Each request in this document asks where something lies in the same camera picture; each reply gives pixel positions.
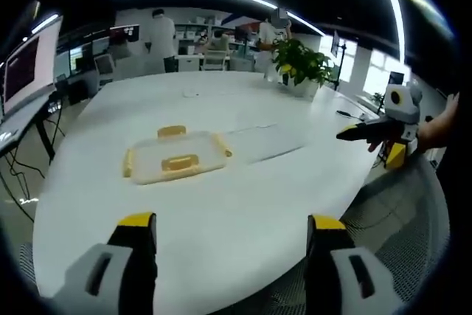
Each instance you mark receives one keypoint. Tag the large computer monitor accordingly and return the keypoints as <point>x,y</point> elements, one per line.
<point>27,69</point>

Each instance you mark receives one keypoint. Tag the grey office chair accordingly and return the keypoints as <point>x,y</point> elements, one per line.
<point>104,68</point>

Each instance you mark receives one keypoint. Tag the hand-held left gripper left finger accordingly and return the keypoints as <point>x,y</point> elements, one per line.
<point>110,274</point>

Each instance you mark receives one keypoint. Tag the white office chair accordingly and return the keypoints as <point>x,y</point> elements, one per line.
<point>214,59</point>

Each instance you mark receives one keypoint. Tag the person's right hand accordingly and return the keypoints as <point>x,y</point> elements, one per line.
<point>437,127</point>

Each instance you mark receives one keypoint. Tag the grey mesh chair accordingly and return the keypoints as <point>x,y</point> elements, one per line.
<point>27,263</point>
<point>398,219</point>

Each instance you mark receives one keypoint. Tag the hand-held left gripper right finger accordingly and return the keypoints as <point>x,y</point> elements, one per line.
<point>343,274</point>

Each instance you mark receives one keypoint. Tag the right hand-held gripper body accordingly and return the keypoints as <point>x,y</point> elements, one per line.
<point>407,108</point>

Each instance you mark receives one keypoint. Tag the side desk with black legs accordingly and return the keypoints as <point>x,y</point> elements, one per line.
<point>26,123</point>

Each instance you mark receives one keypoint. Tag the clear container with yellow buckles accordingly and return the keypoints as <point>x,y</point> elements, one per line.
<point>177,156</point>

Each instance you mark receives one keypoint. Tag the potted green plant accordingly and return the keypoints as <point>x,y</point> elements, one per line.
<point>300,62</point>

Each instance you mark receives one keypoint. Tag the black tripod stand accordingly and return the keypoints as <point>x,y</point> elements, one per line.
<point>341,60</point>

